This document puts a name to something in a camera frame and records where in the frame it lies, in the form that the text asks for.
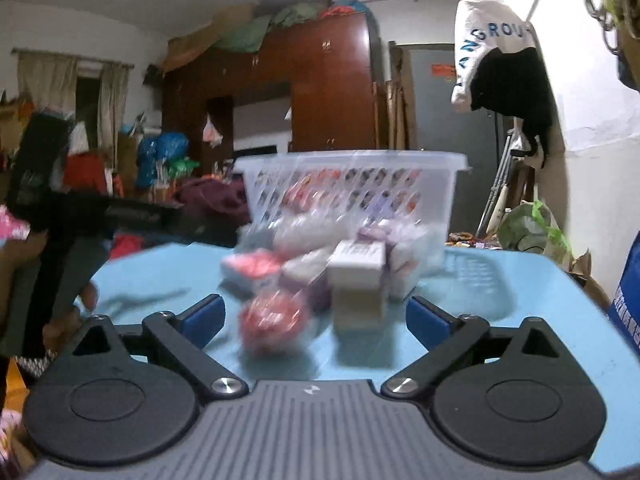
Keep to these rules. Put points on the green cloth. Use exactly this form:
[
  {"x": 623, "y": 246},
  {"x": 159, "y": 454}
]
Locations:
[{"x": 260, "y": 30}]

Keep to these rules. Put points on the white roll in clear bag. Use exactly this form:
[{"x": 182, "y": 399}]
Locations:
[{"x": 305, "y": 235}]

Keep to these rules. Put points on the brown wooden wardrobe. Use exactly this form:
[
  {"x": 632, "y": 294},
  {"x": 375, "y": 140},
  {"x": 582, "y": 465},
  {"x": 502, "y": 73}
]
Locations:
[{"x": 330, "y": 95}]

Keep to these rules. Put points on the beige small box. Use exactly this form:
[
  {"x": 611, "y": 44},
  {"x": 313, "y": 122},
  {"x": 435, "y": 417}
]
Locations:
[{"x": 360, "y": 307}]

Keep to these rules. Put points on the blue plastic bags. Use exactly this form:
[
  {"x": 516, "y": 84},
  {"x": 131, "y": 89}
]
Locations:
[{"x": 162, "y": 157}]

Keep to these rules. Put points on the blue shopping bag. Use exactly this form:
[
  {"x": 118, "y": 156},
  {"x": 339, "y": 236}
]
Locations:
[{"x": 627, "y": 300}]

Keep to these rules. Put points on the pink and white packet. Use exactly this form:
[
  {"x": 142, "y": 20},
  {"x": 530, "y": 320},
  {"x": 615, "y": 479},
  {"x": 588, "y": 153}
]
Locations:
[{"x": 252, "y": 270}]

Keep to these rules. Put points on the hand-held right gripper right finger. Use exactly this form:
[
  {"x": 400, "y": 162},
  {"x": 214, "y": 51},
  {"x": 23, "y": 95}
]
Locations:
[{"x": 425, "y": 317}]

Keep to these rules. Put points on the metal crutches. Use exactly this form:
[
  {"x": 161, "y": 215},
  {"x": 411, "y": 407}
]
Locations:
[{"x": 492, "y": 190}]

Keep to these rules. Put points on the maroon cloth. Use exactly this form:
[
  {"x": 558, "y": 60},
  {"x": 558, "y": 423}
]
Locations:
[{"x": 210, "y": 200}]

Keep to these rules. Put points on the white plastic basket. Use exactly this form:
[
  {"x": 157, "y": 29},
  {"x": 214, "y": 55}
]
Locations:
[{"x": 350, "y": 160}]

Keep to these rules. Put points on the brown cardboard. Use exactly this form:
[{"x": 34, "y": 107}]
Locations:
[{"x": 585, "y": 270}]

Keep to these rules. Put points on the lilac box in clear wrap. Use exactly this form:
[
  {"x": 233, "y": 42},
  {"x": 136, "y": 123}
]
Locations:
[{"x": 400, "y": 255}]

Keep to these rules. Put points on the white small box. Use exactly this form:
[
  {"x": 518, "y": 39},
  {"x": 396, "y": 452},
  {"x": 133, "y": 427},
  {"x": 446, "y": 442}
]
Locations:
[{"x": 357, "y": 262}]

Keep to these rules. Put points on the grey door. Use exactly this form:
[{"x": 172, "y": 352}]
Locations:
[{"x": 430, "y": 120}]

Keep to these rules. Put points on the olive hanging bag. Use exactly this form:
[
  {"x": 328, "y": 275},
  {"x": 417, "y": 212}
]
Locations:
[{"x": 627, "y": 25}]

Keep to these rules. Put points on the small white hanging bag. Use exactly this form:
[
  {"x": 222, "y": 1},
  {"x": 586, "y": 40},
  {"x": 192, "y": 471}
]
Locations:
[{"x": 211, "y": 132}]

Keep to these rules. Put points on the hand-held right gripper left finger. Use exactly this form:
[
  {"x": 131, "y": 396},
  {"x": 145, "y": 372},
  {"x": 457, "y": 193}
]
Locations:
[{"x": 206, "y": 319}]

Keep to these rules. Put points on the beige curtain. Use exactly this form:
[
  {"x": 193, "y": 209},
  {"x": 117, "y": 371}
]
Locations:
[
  {"x": 114, "y": 110},
  {"x": 45, "y": 85}
]

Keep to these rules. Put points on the white and black hanging garment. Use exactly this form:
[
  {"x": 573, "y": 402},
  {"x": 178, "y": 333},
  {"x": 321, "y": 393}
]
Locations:
[{"x": 495, "y": 15}]

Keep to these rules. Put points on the person's left hand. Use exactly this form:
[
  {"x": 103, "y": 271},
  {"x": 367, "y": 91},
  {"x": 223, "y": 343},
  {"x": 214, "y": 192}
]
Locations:
[{"x": 22, "y": 260}]

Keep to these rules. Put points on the green and white plastic bag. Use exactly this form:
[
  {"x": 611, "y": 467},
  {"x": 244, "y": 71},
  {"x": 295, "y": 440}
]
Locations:
[{"x": 525, "y": 230}]

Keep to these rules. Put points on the red ball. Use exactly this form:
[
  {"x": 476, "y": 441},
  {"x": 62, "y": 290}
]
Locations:
[{"x": 272, "y": 320}]

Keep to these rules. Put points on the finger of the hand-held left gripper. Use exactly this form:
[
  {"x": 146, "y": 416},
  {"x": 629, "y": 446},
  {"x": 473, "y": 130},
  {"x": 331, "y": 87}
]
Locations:
[{"x": 145, "y": 212}]

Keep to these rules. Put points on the small colourful trinkets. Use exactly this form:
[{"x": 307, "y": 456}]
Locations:
[{"x": 465, "y": 239}]

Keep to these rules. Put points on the pink floral blanket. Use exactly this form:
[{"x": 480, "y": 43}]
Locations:
[{"x": 12, "y": 225}]

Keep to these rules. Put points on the red cloth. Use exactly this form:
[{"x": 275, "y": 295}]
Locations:
[{"x": 85, "y": 172}]

